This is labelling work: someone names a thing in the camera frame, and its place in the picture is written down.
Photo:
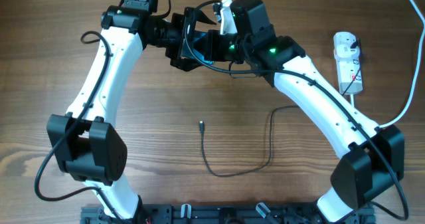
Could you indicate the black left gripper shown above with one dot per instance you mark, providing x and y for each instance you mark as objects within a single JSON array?
[{"x": 174, "y": 54}]

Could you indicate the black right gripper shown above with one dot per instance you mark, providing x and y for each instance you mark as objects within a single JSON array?
[{"x": 212, "y": 54}]

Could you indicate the Samsung Galaxy smartphone teal screen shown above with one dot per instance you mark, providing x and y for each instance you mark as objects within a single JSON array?
[{"x": 201, "y": 47}]

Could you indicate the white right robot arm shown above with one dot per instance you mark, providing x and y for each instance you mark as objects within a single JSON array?
[{"x": 371, "y": 158}]

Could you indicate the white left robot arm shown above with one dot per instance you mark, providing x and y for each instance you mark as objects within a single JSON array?
[{"x": 84, "y": 141}]

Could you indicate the white USB charger adapter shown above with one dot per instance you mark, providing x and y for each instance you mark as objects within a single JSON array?
[{"x": 344, "y": 51}]

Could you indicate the white power strip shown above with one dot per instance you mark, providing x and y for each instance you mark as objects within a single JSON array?
[{"x": 348, "y": 71}]

